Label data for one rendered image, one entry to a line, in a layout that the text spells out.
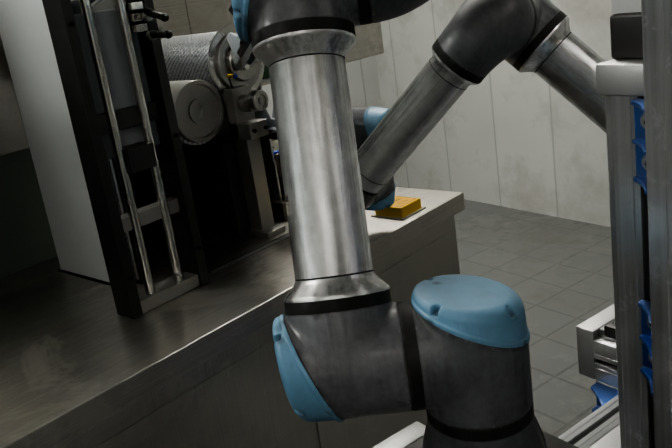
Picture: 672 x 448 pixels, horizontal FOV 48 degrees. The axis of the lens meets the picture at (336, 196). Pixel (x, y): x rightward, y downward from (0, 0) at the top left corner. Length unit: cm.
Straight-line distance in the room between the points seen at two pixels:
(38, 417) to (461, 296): 57
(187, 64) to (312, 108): 80
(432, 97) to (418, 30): 348
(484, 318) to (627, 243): 21
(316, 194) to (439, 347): 20
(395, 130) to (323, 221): 47
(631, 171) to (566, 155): 323
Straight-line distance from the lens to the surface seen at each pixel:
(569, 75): 126
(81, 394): 109
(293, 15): 80
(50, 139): 148
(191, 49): 157
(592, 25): 386
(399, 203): 154
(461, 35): 116
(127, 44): 125
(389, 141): 123
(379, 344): 77
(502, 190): 444
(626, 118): 85
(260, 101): 146
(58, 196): 152
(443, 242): 166
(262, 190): 153
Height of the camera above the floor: 137
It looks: 16 degrees down
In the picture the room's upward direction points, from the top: 8 degrees counter-clockwise
